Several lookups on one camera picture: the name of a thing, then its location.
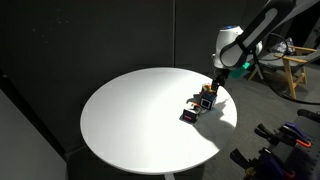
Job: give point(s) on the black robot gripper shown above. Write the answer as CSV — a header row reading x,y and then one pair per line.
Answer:
x,y
221,74

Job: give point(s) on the blue square toy cube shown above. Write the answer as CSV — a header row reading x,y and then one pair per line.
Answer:
x,y
208,101

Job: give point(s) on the white black Franka robot arm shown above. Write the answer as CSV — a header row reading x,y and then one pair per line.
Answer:
x,y
230,43

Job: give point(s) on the black checkered square toy cube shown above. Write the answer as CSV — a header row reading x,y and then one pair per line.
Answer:
x,y
192,114

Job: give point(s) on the teal wrist mounted box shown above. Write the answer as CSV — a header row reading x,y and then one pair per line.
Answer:
x,y
238,72

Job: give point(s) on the wooden folding chair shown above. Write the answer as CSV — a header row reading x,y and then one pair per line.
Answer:
x,y
289,78

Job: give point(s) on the crumpled plastic bag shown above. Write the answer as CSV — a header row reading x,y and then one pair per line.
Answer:
x,y
285,46

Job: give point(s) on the purple black spring clamp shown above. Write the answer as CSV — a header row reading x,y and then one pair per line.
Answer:
x,y
270,163
295,130

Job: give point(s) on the perforated metal board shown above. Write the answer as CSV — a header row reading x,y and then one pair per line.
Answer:
x,y
305,160

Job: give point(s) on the white table pedestal base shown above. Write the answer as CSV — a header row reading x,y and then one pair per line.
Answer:
x,y
170,177

